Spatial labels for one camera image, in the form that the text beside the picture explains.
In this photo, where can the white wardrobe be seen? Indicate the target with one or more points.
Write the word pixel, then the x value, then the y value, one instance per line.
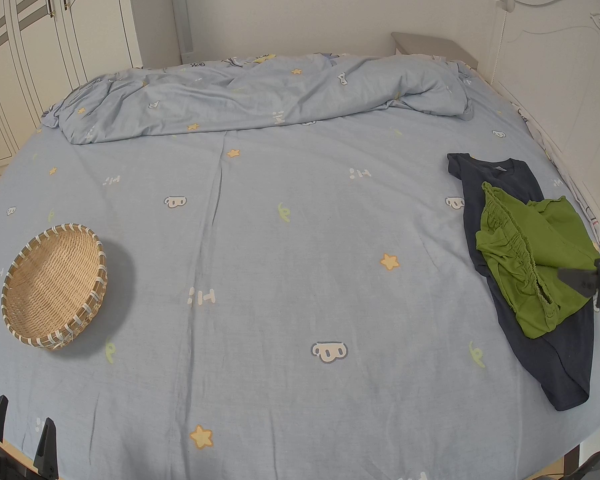
pixel 30 43

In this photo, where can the pale blue quilt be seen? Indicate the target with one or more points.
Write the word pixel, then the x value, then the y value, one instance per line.
pixel 260 98

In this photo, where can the dark blue T-shirt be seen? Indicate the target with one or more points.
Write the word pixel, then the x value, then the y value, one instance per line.
pixel 555 363

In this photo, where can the grey bedside table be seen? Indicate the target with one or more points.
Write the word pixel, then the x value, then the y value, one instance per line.
pixel 425 43

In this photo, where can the round woven basket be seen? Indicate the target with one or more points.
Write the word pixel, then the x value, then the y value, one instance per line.
pixel 50 288

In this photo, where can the bed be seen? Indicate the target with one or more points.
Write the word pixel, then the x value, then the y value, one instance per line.
pixel 290 248

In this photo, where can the green shorts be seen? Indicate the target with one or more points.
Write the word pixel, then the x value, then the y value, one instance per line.
pixel 530 238

